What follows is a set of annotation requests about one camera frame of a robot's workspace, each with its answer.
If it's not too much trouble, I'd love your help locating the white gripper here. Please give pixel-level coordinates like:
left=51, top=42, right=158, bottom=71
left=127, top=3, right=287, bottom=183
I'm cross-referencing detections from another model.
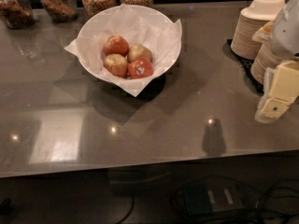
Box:
left=254, top=60, right=299, bottom=125

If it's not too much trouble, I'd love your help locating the red apple with sticker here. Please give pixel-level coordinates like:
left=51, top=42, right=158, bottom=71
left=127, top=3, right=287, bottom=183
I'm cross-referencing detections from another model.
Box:
left=128, top=57, right=153, bottom=79

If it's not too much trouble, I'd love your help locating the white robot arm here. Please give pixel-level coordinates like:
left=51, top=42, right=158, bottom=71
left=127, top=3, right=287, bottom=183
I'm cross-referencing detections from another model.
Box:
left=252, top=0, right=299, bottom=123

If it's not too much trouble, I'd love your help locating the yellow-green apple top right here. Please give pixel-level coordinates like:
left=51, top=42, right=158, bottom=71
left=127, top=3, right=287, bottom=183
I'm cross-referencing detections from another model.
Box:
left=127, top=43, right=152, bottom=62

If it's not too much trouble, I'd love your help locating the white bowl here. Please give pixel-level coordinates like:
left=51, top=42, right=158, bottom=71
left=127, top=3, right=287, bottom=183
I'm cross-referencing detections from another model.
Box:
left=75, top=5, right=182, bottom=81

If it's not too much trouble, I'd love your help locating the red-yellow apple bottom left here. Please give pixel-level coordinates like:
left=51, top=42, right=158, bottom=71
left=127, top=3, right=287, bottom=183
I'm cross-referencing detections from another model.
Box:
left=104, top=54, right=128, bottom=78

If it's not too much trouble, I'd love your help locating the red apple top left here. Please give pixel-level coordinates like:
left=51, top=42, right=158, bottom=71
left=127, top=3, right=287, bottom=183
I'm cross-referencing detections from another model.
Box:
left=103, top=35, right=129, bottom=57

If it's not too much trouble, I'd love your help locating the black rubber mat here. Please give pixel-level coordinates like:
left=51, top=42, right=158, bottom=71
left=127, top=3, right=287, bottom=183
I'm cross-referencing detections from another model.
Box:
left=230, top=49, right=263, bottom=96

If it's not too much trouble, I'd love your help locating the rear stack of paper bowls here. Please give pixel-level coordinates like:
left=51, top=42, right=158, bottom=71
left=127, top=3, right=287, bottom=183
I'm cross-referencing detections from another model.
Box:
left=231, top=0, right=285, bottom=60

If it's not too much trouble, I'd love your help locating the white paper liner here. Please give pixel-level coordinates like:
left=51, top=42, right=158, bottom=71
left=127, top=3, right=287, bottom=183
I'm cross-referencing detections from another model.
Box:
left=64, top=3, right=183, bottom=98

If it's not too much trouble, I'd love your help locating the black power box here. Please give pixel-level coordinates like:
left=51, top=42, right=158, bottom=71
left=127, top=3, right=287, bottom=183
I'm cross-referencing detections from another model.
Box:
left=182, top=181, right=248, bottom=217

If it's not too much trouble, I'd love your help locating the glass jar with label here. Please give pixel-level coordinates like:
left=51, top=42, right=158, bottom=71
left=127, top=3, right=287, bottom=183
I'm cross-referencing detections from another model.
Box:
left=39, top=0, right=78, bottom=22

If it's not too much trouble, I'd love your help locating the glass jar far left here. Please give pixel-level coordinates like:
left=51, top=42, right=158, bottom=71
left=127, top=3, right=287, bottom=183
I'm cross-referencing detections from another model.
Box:
left=0, top=0, right=35, bottom=29

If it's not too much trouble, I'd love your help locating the black cable bundle right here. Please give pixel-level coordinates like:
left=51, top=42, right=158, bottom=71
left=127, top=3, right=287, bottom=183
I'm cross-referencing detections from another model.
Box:
left=246, top=177, right=299, bottom=224

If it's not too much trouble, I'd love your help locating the black cable on floor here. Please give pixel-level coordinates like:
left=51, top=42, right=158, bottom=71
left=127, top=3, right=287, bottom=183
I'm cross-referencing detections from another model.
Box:
left=115, top=193, right=135, bottom=224

